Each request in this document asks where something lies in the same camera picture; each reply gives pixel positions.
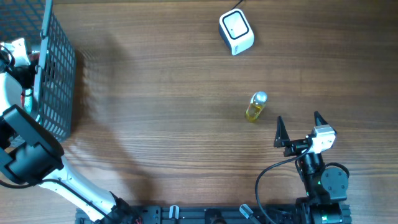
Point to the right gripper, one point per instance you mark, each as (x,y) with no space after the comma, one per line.
(282,139)

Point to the teal wipes packet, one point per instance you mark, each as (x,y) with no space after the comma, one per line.
(28,100)

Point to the yellow dish soap bottle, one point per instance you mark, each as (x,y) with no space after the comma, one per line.
(256,105)

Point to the red patterned small carton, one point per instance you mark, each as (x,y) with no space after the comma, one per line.
(34,58)

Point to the red stick packet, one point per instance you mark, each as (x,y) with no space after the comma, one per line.
(22,98)

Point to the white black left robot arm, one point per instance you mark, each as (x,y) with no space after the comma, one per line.
(31,156)

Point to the white barcode scanner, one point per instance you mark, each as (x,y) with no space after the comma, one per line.
(235,31)

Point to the dark grey mesh basket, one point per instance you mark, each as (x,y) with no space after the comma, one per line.
(55,79)

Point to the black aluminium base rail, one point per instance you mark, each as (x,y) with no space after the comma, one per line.
(288,213)

